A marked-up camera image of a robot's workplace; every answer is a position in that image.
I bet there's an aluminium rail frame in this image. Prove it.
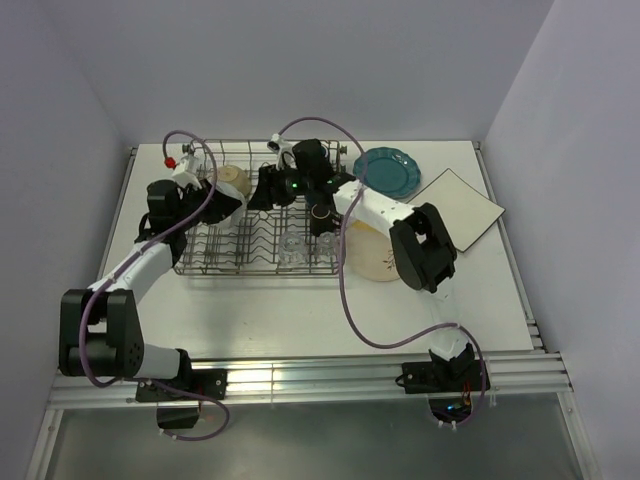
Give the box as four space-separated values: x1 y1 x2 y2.
27 142 604 480

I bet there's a white square plate black rim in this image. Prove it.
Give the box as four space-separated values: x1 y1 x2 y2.
409 169 505 252

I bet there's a cream bowl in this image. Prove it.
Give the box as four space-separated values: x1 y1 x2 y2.
216 165 252 198

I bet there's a clear glass mug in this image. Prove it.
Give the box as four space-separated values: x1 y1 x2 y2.
278 231 307 266

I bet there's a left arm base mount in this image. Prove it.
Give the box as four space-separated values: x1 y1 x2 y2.
134 368 228 435

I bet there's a clear drinking glass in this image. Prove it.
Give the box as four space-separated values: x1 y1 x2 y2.
315 232 339 261

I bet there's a teal green mug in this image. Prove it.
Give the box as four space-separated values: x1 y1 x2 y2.
317 142 331 162

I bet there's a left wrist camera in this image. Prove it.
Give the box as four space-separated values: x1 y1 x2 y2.
164 154 203 190

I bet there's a white bowl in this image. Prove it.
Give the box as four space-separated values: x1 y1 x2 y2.
212 181 246 230

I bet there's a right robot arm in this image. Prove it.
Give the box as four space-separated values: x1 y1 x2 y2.
248 134 468 390

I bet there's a brown mug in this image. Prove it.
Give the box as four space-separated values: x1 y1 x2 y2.
310 203 341 237

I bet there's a grey wire dish rack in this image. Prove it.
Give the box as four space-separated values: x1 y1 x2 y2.
174 140 347 277

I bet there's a teal scalloped plate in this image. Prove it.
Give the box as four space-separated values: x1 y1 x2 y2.
352 147 421 199

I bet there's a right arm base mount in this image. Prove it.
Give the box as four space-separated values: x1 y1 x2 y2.
395 360 490 424

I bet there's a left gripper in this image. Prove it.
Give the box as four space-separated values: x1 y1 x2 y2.
174 179 241 231

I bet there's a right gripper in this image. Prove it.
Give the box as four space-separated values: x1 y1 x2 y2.
247 162 314 211

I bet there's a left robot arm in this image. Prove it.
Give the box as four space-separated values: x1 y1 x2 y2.
58 180 246 399

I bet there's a cream yellow plate leaf motif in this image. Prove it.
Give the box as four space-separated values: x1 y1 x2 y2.
345 221 400 282

